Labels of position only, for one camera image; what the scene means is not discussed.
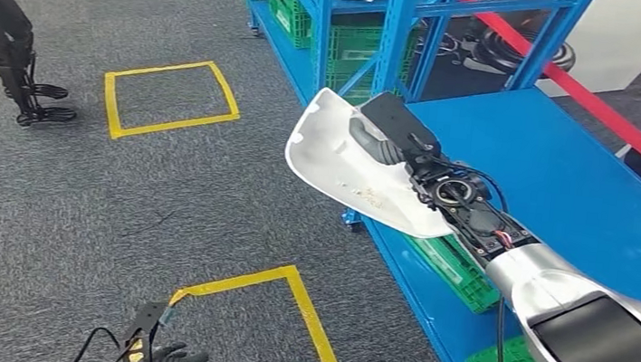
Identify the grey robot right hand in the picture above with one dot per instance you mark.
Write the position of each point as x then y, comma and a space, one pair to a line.
367, 140

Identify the white plastic cover part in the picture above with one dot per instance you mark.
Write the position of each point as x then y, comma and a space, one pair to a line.
334, 169

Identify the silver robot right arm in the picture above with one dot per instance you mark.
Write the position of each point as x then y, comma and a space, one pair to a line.
556, 285

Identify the tall blue metal shelf rack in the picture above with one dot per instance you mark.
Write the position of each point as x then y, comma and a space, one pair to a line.
320, 23

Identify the long blue metal shelf rack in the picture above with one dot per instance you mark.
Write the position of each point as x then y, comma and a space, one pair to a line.
539, 168

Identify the black ribbed round disc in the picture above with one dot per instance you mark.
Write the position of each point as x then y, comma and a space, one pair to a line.
522, 55

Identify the red barrier tape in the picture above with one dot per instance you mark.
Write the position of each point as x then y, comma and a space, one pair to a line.
605, 115

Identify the white cabinet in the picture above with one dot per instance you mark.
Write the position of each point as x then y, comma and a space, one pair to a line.
614, 44

